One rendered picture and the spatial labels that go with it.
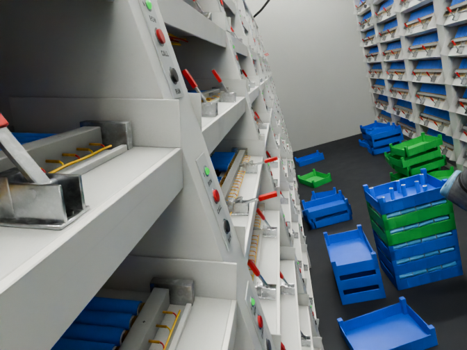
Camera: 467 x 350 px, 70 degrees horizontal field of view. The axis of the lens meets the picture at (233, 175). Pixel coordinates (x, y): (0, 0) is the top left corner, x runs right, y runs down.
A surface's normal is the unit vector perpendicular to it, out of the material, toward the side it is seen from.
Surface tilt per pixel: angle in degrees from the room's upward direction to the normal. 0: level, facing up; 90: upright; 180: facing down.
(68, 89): 90
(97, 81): 90
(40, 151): 108
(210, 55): 90
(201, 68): 90
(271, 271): 18
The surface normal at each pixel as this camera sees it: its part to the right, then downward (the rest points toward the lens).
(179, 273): -0.13, 0.30
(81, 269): 0.99, 0.04
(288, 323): 0.00, -0.95
